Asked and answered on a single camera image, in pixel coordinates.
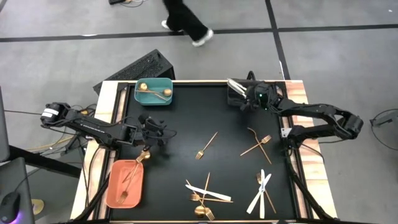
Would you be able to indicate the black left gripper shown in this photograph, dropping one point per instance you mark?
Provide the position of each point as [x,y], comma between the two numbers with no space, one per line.
[152,132]

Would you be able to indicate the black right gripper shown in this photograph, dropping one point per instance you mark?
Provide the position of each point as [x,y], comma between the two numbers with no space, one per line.
[261,96]

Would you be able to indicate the gold spoon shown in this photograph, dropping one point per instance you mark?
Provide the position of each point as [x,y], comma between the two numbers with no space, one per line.
[143,86]
[167,92]
[264,152]
[200,211]

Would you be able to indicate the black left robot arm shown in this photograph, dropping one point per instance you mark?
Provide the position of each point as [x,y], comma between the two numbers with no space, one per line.
[93,130]

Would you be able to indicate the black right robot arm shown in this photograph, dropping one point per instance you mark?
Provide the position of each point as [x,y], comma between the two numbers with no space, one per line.
[311,110]

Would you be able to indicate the grey plastic bin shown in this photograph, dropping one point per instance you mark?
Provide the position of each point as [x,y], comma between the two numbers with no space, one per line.
[233,101]

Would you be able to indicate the teal plastic bin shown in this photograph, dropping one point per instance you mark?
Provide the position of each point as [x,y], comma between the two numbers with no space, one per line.
[154,101]

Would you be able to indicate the orange plastic tray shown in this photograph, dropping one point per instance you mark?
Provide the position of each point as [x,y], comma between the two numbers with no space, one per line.
[113,186]

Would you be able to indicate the person's white shoe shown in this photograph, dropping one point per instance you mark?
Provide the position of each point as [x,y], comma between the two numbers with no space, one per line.
[164,25]
[203,39]

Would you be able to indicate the black computer tower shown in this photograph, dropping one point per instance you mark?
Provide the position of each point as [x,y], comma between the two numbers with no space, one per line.
[140,67]

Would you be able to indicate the black beam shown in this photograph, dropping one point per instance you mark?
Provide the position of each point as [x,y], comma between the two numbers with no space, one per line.
[46,161]

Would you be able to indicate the person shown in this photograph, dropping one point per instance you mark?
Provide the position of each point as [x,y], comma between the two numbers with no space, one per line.
[183,15]

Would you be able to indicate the yellow disc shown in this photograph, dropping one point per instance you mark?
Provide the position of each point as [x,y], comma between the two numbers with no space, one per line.
[38,207]

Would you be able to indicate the dark grey panel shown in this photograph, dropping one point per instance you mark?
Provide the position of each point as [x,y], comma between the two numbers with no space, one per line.
[3,124]

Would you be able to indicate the black computer mouse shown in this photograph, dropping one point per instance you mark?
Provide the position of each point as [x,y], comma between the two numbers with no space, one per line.
[9,205]

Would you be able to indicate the black bracket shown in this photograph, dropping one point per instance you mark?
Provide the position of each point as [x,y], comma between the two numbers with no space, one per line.
[251,76]

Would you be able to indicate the wood and black table frame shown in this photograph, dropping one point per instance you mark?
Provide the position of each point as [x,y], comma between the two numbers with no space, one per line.
[104,102]

